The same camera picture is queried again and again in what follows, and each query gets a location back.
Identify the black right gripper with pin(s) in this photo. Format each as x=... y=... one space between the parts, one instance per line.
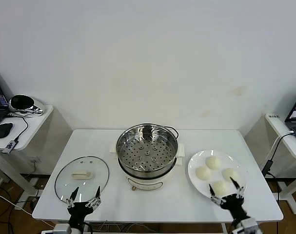
x=234 y=206

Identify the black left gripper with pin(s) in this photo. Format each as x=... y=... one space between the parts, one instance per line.
x=78 y=210

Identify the white steamed baozi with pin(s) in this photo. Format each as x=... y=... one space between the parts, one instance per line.
x=227 y=172
x=203 y=173
x=219 y=187
x=213 y=162

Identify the round glass pot lid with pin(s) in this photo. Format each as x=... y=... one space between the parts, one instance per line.
x=94 y=165

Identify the perforated steel steamer basket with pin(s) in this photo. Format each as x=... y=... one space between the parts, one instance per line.
x=147 y=156

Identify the large white round plate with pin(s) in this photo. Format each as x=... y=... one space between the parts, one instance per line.
x=199 y=187

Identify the black power adapter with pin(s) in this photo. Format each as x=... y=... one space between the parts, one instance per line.
x=268 y=166

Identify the white electric cooker pot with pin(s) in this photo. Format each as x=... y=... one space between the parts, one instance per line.
x=147 y=181

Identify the white side desk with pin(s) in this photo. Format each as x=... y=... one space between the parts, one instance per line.
x=277 y=126
x=38 y=126

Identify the small grey USB hub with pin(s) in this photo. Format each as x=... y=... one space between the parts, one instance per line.
x=10 y=146

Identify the black computer mouse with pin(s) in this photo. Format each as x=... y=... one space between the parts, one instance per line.
x=2 y=130

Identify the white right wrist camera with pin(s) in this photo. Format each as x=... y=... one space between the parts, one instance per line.
x=247 y=226

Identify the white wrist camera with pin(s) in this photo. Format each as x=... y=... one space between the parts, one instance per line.
x=62 y=229
x=247 y=226

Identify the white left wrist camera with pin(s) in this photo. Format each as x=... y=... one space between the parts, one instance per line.
x=62 y=229

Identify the white wall socket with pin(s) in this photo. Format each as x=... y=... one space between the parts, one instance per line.
x=35 y=160

